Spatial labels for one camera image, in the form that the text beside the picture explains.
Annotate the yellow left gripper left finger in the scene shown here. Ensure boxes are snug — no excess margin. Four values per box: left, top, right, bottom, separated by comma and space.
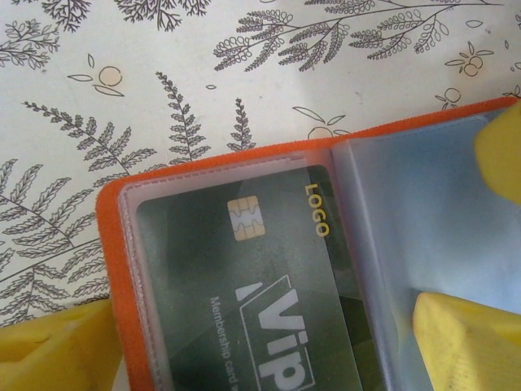
0, 300, 123, 391

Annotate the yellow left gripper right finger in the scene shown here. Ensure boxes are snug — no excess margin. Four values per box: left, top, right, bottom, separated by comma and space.
410, 291, 521, 391

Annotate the orange card holder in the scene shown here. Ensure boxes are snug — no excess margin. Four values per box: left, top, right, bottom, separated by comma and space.
95, 95, 521, 391

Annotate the black VIP card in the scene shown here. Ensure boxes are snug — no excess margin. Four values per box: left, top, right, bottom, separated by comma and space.
136, 164, 367, 391

